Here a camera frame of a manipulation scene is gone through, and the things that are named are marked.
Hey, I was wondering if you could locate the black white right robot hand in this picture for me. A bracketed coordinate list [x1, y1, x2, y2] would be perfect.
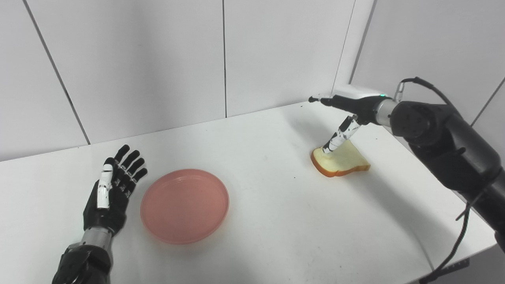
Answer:
[308, 85, 395, 154]

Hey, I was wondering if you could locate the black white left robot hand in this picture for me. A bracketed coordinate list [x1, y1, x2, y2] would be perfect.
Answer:
[83, 144, 148, 237]

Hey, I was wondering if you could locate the pink round plate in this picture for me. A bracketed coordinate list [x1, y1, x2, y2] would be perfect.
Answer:
[140, 169, 230, 245]

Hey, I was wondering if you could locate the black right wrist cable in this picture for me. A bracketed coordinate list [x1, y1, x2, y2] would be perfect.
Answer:
[396, 77, 492, 284]

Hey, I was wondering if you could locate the slice of white bread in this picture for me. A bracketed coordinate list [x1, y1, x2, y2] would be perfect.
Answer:
[310, 139, 371, 178]

